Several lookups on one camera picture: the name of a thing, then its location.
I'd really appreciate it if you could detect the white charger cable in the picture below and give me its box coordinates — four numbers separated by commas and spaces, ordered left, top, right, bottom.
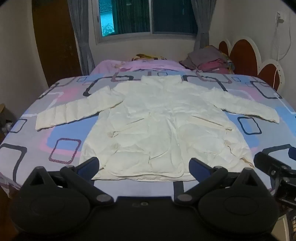
272, 21, 292, 91

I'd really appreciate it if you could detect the white puffer jacket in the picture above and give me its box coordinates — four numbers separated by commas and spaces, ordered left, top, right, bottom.
35, 75, 280, 181

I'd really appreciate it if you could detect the sliding glass window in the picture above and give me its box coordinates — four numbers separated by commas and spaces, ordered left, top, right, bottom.
92, 0, 200, 45

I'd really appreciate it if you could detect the bed with patterned sheet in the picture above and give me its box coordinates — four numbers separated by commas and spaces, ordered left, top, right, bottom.
0, 70, 296, 200

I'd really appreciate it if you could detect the brown wooden door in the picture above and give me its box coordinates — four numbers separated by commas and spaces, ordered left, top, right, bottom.
32, 0, 83, 88

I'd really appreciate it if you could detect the brown and white headboard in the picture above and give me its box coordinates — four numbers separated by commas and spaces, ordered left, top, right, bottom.
218, 38, 285, 92

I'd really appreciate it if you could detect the grey curtain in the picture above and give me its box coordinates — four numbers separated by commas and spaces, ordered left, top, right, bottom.
191, 0, 218, 50
68, 0, 96, 76

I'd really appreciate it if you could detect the pink blanket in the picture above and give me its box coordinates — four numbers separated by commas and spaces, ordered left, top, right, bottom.
90, 59, 197, 76

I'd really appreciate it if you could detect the grey folded cloth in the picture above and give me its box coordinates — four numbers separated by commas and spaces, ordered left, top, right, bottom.
180, 47, 228, 70

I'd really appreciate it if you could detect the yellow patterned cloth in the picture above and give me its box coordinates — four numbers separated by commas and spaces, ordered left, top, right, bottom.
132, 54, 168, 61

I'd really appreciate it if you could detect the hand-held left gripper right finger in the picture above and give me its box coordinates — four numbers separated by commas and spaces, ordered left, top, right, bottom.
174, 158, 266, 206

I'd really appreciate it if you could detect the pink folded cloth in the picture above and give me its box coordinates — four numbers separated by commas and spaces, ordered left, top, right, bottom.
197, 59, 229, 73

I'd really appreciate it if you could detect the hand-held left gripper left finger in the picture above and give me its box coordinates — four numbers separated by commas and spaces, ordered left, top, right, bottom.
22, 157, 114, 206

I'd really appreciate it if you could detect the multicoloured folded cloth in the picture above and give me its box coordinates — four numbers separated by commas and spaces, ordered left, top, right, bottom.
217, 51, 235, 75

